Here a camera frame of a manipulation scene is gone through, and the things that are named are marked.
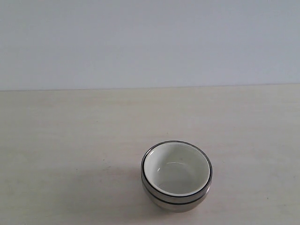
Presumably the white ceramic bowl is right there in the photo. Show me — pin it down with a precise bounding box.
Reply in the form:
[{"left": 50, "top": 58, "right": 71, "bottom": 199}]
[{"left": 143, "top": 142, "right": 211, "bottom": 196}]

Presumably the smooth steel bowl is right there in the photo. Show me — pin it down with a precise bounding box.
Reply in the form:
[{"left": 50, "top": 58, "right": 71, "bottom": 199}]
[{"left": 141, "top": 141, "right": 214, "bottom": 204}]

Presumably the ribbed steel bowl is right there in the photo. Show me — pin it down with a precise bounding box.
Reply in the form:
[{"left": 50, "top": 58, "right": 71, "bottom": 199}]
[{"left": 142, "top": 186, "right": 210, "bottom": 213}]

